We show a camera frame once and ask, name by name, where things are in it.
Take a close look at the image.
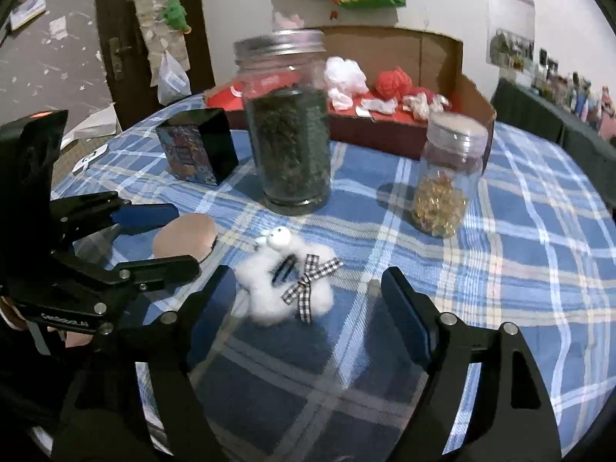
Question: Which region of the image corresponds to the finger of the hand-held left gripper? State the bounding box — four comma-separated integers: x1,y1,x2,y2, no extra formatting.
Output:
49,191,180,242
52,249,203,300

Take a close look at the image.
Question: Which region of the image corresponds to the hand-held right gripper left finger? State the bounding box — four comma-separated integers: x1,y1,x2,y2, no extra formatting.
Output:
50,264,238,462

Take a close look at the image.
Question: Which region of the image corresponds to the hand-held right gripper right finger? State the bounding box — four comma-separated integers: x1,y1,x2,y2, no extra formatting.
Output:
382,266,562,462

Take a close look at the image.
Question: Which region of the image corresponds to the beige round powder puff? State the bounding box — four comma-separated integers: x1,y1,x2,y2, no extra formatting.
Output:
153,213,218,263

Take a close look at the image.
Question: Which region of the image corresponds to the white plush toy checked bow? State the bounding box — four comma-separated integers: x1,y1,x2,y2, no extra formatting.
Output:
233,226,343,325

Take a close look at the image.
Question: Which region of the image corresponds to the red cardboard box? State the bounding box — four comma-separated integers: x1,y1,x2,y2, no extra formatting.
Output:
202,25,497,174

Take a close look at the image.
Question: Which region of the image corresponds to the white gauze cloth piece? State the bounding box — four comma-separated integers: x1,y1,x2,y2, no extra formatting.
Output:
356,97,398,117

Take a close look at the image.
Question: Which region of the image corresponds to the cream lace scrunchie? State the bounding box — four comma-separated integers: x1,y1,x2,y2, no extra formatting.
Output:
403,91,452,120

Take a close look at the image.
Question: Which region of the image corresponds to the red mesh bath ball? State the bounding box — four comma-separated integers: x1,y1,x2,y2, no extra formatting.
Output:
374,66,415,103

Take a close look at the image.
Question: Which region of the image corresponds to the white mesh bath ball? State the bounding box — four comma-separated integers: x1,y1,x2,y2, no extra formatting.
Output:
324,57,369,110

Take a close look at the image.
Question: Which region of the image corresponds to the person's left hand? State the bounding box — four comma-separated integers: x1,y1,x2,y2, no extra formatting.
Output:
0,297,95,348

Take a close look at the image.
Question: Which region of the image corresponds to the small white flat object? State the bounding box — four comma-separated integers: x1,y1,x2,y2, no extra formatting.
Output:
72,143,109,175

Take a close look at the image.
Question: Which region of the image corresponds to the white paper sheet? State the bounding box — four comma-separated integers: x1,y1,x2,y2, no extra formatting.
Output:
60,102,120,150

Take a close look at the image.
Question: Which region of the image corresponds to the glass jar with gold contents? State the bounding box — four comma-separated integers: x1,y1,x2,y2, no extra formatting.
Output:
414,112,489,239

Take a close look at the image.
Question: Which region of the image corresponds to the black printed box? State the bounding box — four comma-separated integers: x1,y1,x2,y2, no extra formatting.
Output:
156,107,240,186

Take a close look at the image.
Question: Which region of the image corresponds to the blue plaid bed sheet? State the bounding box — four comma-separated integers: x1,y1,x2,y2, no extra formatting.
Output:
50,94,616,462

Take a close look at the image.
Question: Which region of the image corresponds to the white plastic bag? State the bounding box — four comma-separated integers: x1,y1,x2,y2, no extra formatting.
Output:
156,50,192,105

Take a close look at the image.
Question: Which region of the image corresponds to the glass jar with dark contents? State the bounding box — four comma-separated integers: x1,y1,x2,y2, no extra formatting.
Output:
233,29,334,216

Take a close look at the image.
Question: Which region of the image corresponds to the dark brown door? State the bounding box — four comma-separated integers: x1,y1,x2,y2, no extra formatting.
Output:
94,0,216,131

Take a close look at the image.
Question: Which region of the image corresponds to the beige hanging door organizer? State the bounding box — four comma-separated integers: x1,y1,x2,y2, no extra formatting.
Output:
125,0,191,87

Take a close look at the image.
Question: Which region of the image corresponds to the green plush toy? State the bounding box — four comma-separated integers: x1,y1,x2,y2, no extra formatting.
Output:
161,0,189,34

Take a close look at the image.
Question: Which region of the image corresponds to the table with green cloth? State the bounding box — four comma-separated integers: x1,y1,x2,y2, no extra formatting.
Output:
491,77,616,155

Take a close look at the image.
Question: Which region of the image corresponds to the pale pink plush toy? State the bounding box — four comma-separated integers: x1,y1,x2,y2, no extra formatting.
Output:
272,7,305,32

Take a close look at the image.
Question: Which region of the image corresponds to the metal door handle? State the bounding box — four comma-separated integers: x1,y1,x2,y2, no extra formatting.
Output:
108,37,133,82

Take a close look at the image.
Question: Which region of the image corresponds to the wall calendar with photo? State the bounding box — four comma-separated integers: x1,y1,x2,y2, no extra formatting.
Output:
10,0,48,32

